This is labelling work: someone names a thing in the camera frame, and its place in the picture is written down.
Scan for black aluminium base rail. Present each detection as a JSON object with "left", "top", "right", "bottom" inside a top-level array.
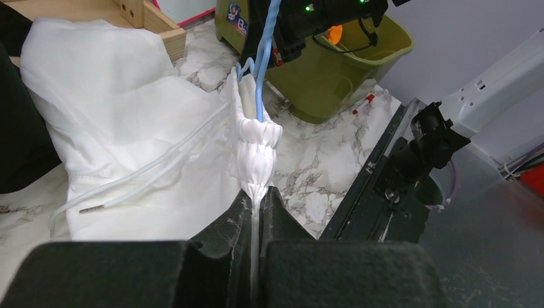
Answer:
[{"left": 319, "top": 98, "right": 442, "bottom": 243}]

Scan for wooden clothes rack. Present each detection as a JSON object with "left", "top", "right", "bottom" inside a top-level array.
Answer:
[{"left": 1, "top": 1, "right": 186, "bottom": 66}]

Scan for red capped marker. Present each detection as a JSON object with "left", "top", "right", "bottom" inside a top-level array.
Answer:
[{"left": 352, "top": 93, "right": 375, "bottom": 115}]

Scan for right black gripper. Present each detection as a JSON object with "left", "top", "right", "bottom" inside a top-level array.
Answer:
[{"left": 246, "top": 0, "right": 389, "bottom": 67}]

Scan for black shorts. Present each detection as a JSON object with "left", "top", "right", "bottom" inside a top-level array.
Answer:
[{"left": 1, "top": 3, "right": 61, "bottom": 194}]

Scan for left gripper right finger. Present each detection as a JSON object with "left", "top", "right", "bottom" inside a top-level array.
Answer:
[{"left": 257, "top": 187, "right": 448, "bottom": 307}]

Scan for white shorts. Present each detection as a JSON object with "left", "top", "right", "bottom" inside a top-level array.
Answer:
[{"left": 19, "top": 17, "right": 284, "bottom": 243}]

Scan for pink framed whiteboard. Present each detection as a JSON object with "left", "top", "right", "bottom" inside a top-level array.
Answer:
[{"left": 151, "top": 0, "right": 217, "bottom": 27}]

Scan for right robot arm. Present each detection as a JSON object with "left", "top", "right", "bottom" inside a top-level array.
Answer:
[{"left": 241, "top": 1, "right": 543, "bottom": 203}]

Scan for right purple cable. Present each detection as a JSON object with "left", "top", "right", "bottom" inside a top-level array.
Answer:
[{"left": 425, "top": 140, "right": 544, "bottom": 214}]

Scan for blue wire hanger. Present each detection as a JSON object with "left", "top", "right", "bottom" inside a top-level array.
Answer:
[{"left": 235, "top": 0, "right": 282, "bottom": 123}]

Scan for orange shorts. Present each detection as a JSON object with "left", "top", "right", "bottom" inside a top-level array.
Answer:
[{"left": 325, "top": 25, "right": 343, "bottom": 46}]

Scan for olive green plastic bin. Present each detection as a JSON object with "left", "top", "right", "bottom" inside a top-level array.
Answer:
[{"left": 215, "top": 1, "right": 412, "bottom": 123}]

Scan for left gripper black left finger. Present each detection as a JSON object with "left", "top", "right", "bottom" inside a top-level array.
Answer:
[{"left": 1, "top": 192, "right": 251, "bottom": 307}]

